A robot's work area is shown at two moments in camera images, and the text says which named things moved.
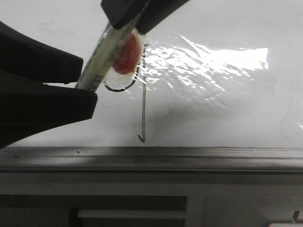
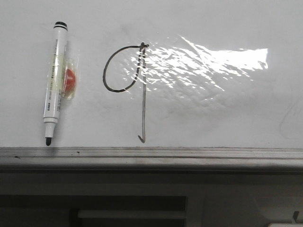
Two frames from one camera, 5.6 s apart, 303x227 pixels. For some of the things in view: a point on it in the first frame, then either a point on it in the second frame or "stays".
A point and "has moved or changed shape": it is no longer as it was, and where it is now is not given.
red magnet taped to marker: [127, 54] has moved or changed shape
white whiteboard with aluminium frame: [220, 90] stays
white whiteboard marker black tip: [99, 65] has moved or changed shape
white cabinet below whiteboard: [151, 199] stays
